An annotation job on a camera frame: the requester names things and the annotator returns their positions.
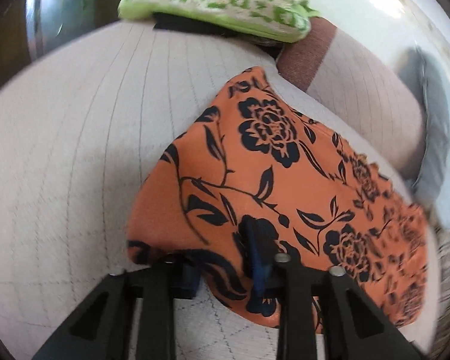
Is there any orange black floral cloth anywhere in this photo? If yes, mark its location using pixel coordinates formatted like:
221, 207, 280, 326
127, 67, 428, 328

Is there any light grey-blue pillow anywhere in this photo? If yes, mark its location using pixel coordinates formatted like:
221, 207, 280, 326
401, 47, 450, 232

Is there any beige bolster with brown band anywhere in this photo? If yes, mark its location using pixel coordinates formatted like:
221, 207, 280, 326
277, 17, 425, 179

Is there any black flat item under pillow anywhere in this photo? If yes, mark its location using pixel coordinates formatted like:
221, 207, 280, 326
152, 12, 284, 59

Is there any green patterned white pillow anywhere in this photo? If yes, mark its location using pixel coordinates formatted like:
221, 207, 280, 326
118, 0, 319, 43

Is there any wooden glass-panel door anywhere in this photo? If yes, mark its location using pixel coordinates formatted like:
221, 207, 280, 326
0, 0, 120, 88

